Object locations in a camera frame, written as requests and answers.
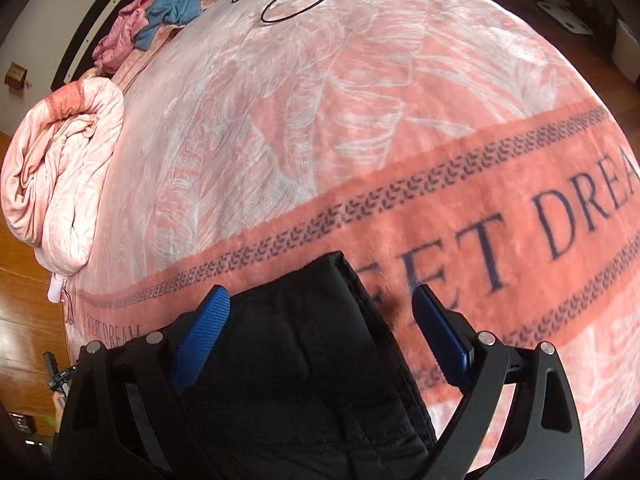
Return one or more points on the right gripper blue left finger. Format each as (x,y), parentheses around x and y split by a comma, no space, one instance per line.
(192,353)

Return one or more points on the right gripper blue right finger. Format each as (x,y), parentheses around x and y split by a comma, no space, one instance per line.
(448,335)

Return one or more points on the black padded pants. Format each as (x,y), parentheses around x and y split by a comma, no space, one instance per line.
(306,381)

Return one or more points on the folded pink quilt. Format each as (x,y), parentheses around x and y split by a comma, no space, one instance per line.
(53,174)

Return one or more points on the pink floral bed blanket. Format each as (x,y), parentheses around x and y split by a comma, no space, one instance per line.
(438,142)

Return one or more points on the pink garment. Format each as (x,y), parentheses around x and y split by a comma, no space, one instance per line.
(113,49)

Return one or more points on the blue garment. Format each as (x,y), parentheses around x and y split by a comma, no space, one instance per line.
(166,12)

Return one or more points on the white floor scale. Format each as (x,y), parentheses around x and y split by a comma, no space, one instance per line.
(561,12)

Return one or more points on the dark bed headboard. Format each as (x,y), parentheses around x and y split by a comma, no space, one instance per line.
(77,57)

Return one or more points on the wooden wall lamp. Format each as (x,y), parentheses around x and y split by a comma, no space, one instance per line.
(16,77)

